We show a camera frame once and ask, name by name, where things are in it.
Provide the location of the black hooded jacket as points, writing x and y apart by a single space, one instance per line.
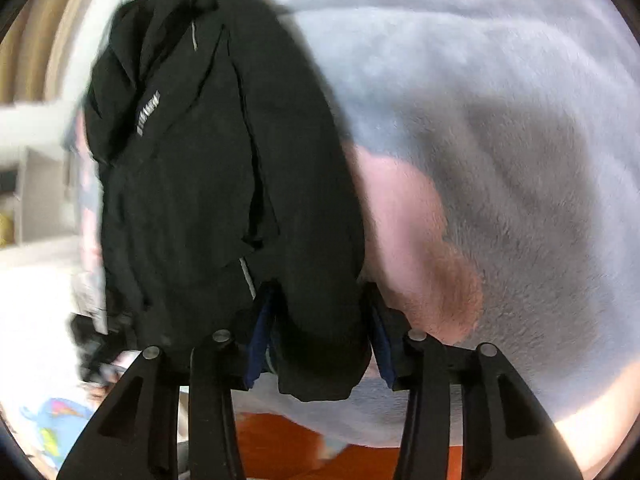
210 185

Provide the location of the grey floral blanket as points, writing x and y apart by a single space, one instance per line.
500 110

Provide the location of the striped brown window blind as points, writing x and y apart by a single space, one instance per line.
30 60

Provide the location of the colourful floor mat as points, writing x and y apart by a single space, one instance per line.
55 425

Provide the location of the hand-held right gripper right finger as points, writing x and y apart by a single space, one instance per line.
384 355

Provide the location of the white bookshelf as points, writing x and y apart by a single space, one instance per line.
45 195

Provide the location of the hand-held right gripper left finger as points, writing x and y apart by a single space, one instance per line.
260 332

